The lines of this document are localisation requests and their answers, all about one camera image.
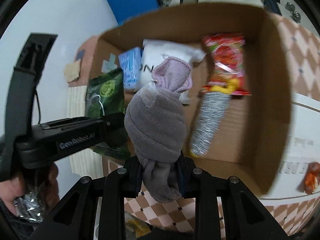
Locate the green snack packet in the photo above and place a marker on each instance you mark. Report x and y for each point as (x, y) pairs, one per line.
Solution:
(105, 96)

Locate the mauve socks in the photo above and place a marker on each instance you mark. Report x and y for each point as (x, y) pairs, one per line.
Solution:
(155, 123)

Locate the light blue tissue pack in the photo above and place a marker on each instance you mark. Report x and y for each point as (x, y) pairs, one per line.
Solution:
(130, 61)

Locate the white ONMAX pouch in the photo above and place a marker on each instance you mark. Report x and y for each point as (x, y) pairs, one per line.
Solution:
(169, 65)

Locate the silver steel wool scrubber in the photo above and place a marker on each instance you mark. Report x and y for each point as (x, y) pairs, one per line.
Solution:
(214, 104)

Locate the red snack packet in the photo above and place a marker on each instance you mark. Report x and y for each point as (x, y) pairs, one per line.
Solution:
(227, 54)

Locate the brown cardboard box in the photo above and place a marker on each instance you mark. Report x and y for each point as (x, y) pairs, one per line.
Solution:
(252, 135)

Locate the orange panda snack packet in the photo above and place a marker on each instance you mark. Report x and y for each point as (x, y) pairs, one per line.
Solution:
(311, 180)

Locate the person's left hand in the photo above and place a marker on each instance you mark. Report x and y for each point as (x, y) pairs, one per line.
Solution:
(11, 189)

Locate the pink and striped blanket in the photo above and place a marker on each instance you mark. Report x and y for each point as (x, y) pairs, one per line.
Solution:
(86, 162)

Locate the beige folded cloth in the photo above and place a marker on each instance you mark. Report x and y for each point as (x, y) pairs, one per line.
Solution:
(72, 71)

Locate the smartphone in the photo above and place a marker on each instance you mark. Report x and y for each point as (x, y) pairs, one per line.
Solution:
(80, 55)

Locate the chrome dumbbell pair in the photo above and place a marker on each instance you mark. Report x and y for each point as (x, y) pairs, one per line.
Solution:
(294, 14)

